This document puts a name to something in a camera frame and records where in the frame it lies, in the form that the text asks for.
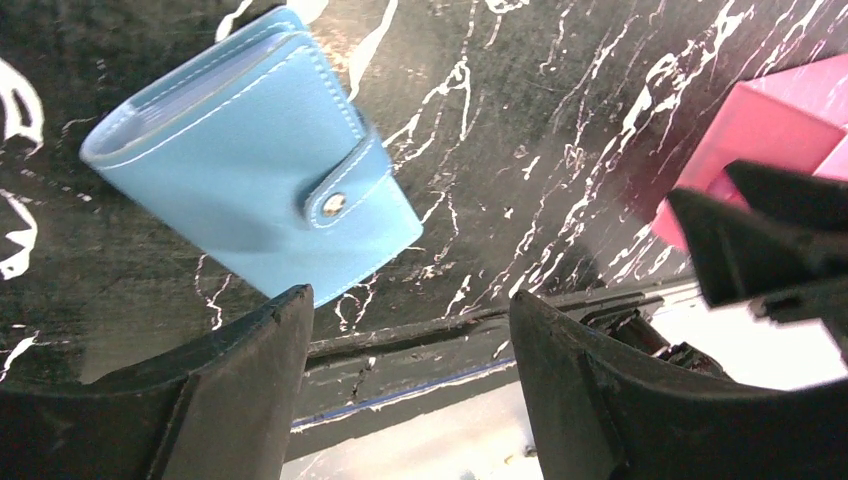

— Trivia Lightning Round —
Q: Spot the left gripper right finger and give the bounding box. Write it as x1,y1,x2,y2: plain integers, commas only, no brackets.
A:
509,291,847,479

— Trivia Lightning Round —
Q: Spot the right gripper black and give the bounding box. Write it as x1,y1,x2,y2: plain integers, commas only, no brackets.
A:
667,160,847,364

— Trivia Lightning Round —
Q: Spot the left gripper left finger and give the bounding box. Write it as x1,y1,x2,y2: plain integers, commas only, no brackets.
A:
1,285,314,479

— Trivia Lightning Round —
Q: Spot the pink plastic box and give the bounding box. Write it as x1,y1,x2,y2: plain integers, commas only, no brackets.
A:
650,52,848,253

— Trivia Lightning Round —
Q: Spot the blue card holder wallet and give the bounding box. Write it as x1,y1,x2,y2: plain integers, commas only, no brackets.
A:
80,6,423,305

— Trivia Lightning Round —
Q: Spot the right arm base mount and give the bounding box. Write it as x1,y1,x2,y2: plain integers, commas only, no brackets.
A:
576,294,731,380

